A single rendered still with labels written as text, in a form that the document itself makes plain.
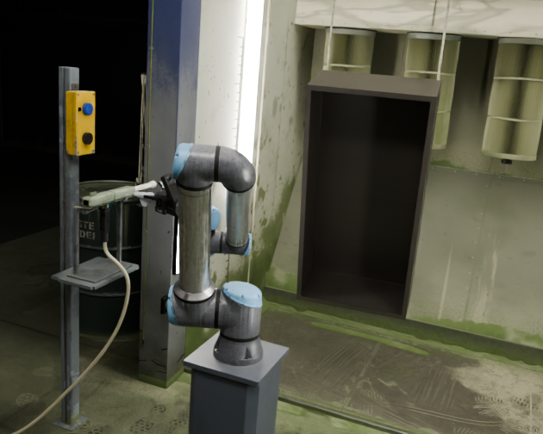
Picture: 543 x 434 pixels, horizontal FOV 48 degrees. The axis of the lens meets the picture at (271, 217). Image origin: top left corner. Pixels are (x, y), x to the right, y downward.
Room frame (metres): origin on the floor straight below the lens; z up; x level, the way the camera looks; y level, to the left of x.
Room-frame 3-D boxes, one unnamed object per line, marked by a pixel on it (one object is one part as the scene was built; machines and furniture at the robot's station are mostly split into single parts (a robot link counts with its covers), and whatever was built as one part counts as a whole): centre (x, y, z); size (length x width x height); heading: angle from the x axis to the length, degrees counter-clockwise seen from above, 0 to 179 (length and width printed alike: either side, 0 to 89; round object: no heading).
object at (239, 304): (2.10, 0.09, 0.83); 0.17 x 0.15 x 0.18; 91
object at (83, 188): (3.64, 0.99, 0.86); 0.54 x 0.54 x 0.01
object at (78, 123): (2.50, 0.82, 1.42); 0.12 x 0.06 x 0.26; 159
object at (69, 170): (2.52, 0.87, 0.82); 0.06 x 0.06 x 1.64; 69
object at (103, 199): (2.57, 0.65, 1.05); 0.49 x 0.05 x 0.23; 159
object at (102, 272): (2.47, 0.72, 0.95); 0.26 x 0.15 x 0.32; 159
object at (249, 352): (2.10, 0.08, 0.69); 0.19 x 0.19 x 0.10
